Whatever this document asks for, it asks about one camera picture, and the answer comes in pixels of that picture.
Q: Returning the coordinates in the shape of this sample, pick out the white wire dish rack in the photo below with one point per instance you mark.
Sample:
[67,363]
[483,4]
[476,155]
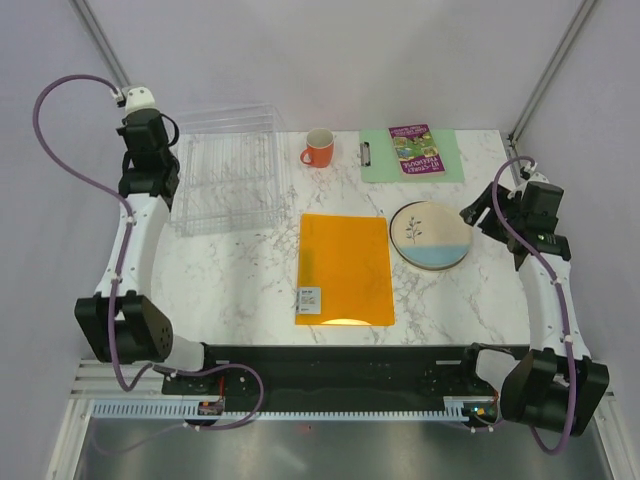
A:
[230,173]

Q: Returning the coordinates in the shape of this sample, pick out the left aluminium frame post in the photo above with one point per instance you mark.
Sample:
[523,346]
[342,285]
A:
[89,20]

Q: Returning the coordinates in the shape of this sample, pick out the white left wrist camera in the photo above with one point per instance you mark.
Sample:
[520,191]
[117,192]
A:
[134,98]

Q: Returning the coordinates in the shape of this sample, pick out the white slotted cable duct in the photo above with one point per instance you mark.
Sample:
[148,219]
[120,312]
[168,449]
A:
[455,409]

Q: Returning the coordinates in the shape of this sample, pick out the orange mug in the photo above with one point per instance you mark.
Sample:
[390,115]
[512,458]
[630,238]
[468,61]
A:
[319,148]

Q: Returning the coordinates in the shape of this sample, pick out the cream leaf pattern plate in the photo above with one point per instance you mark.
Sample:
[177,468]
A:
[430,233]

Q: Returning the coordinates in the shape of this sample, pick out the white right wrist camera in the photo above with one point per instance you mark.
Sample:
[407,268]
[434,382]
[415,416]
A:
[528,173]

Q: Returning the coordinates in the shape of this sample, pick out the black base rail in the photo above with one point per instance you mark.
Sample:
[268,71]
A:
[323,379]

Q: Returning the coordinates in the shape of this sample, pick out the purple book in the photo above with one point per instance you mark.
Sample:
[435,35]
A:
[417,153]

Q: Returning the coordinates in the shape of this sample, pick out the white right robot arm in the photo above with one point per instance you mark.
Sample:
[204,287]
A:
[556,385]

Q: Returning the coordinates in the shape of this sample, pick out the green cream branch plate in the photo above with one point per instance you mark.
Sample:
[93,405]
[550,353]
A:
[434,268]

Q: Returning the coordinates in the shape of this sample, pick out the orange plastic folder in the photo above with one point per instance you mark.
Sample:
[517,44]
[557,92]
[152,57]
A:
[344,272]

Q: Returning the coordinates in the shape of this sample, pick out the right aluminium frame post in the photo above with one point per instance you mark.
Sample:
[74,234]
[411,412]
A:
[562,51]

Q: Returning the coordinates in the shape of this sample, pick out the aluminium frame post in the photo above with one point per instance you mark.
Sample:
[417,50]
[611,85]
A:
[562,51]
[89,20]

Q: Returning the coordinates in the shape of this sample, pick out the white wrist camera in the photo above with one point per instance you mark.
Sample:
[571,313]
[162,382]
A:
[134,98]
[528,173]

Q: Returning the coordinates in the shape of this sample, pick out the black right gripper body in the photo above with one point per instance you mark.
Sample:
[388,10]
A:
[491,223]

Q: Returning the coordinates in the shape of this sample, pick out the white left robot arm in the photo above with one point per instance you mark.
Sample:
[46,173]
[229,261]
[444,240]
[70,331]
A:
[120,321]

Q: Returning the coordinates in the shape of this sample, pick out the green clipboard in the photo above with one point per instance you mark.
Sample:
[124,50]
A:
[379,162]

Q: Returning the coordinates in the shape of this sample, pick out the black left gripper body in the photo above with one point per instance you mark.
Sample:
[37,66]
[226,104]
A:
[172,160]

